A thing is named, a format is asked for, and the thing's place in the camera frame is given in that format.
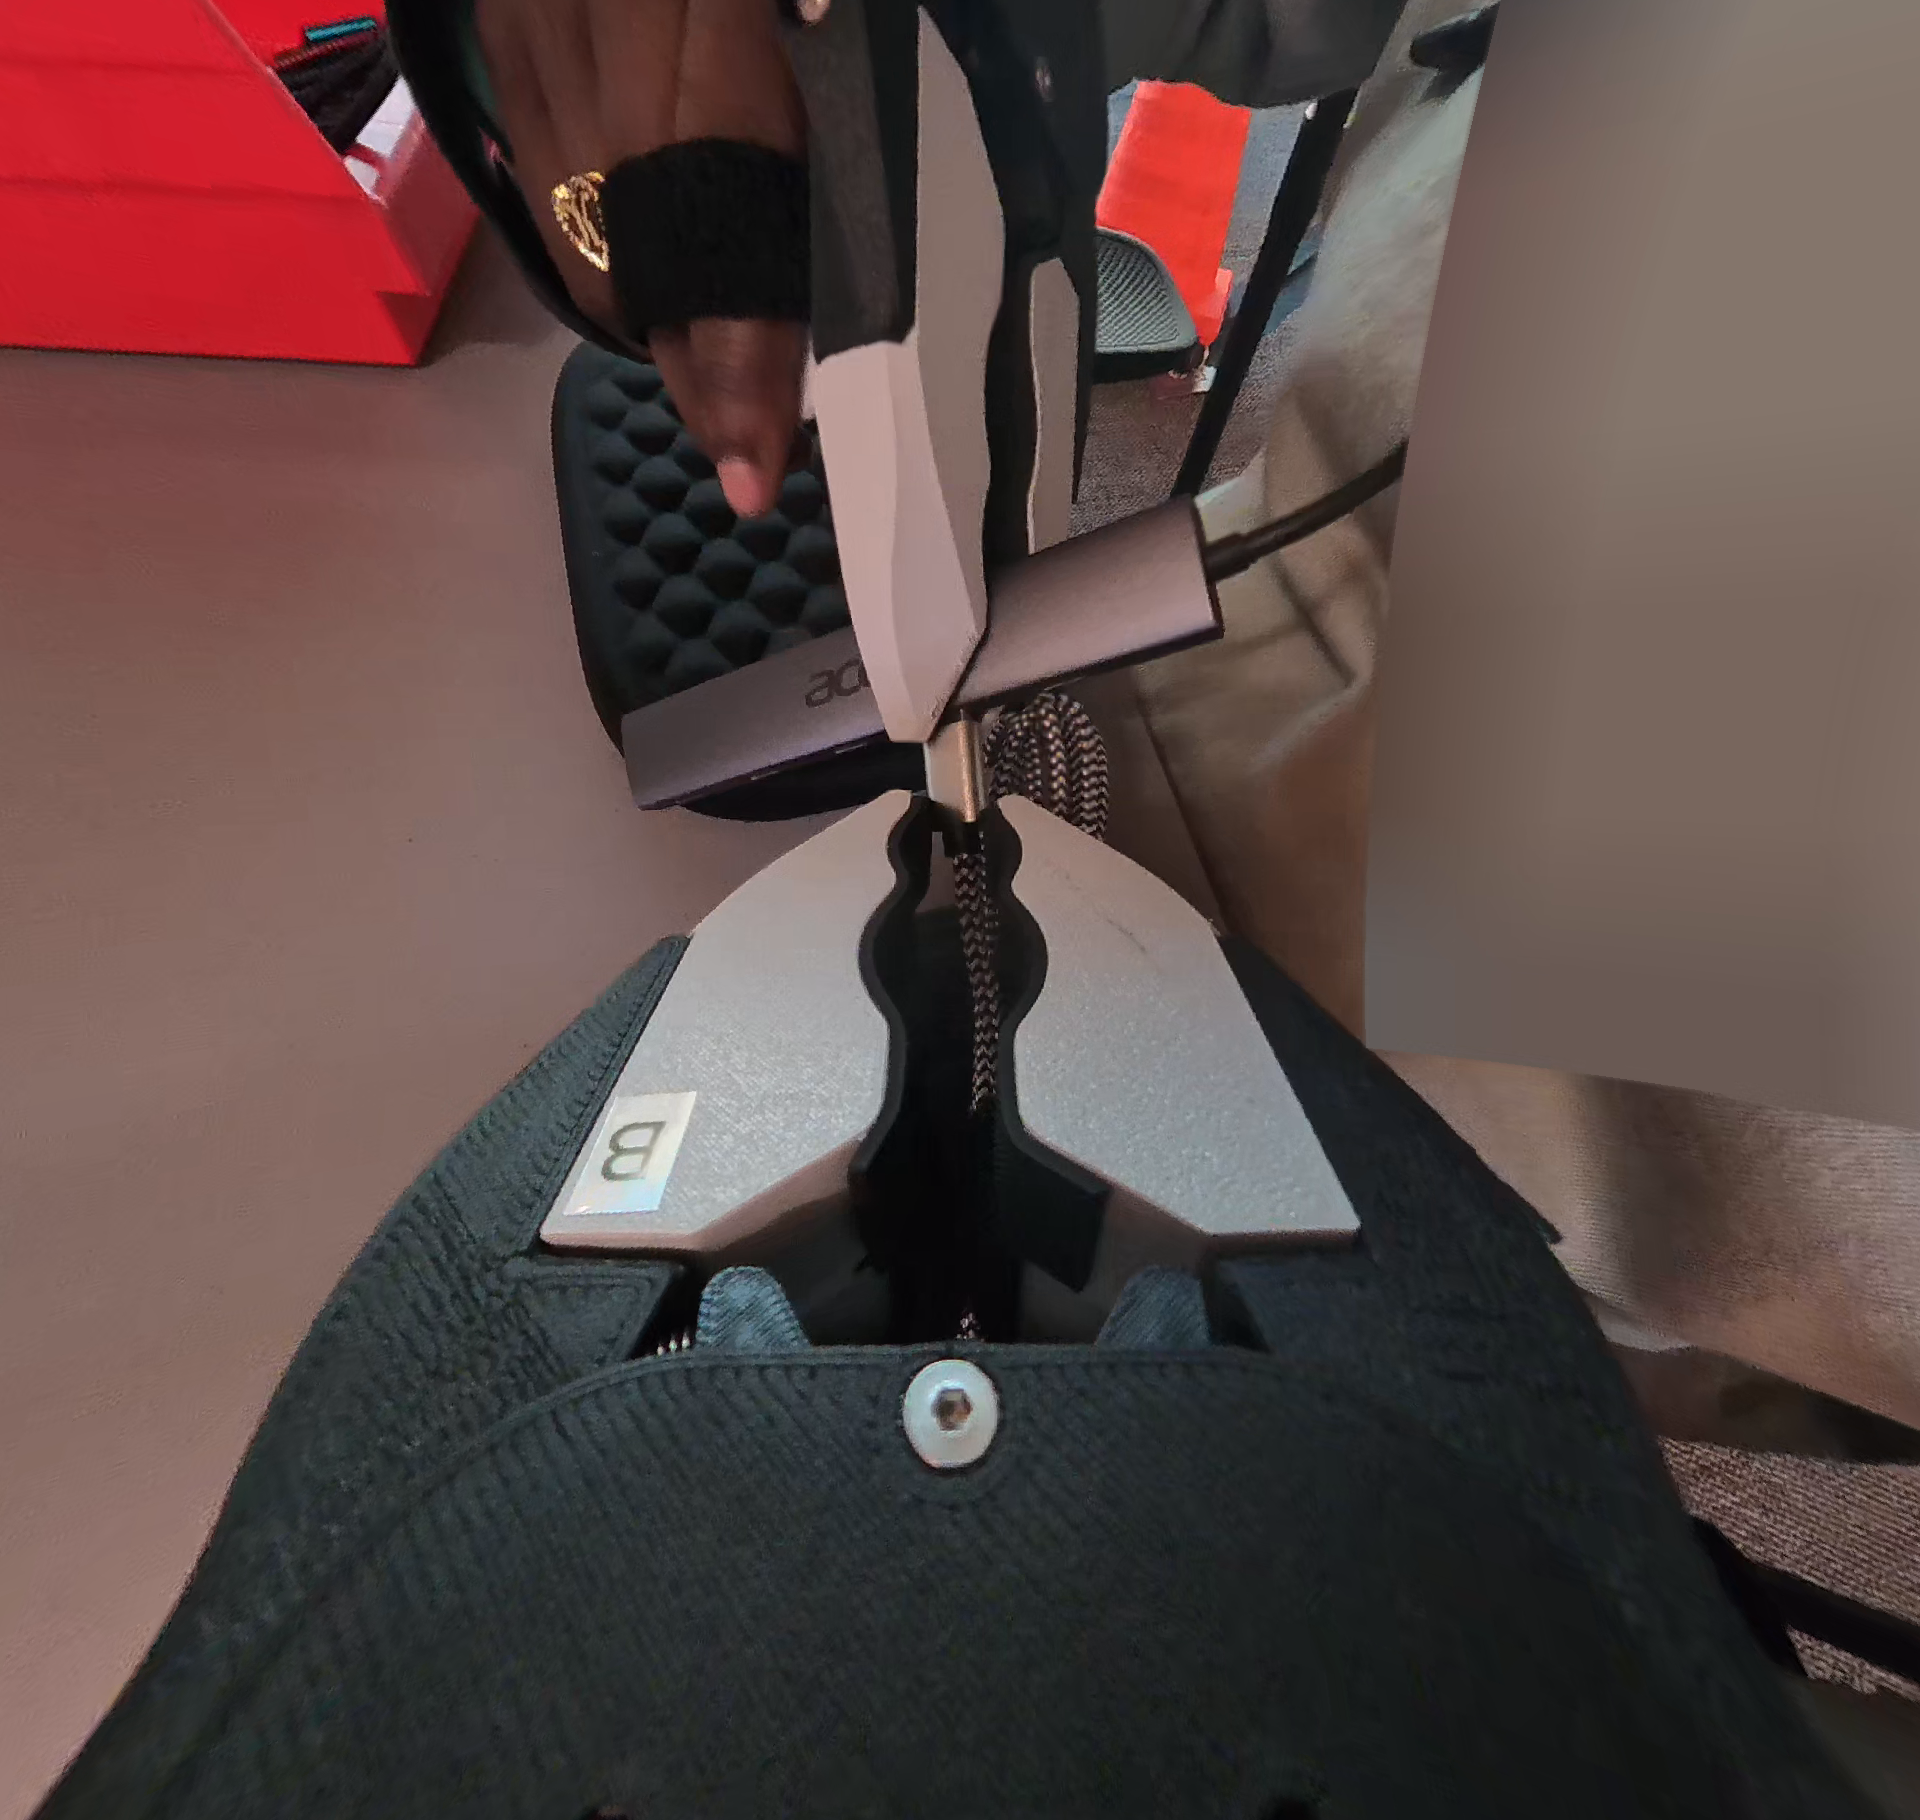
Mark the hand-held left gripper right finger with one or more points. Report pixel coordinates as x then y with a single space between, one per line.
1157 1070

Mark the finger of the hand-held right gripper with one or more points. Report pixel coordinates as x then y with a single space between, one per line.
915 500
1055 410

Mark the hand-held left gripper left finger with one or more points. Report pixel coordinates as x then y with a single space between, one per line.
767 1056

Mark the grey usb hub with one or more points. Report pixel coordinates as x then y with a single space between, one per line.
1110 598

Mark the red plastic bin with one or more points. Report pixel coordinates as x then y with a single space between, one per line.
150 201

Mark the person's right hand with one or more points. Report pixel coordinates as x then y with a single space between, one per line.
630 20

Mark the black mesh chair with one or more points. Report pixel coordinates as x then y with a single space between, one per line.
1141 298

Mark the red plastic crate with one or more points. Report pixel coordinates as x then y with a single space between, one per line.
1180 201

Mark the black padded wrist rest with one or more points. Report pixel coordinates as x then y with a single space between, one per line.
675 575

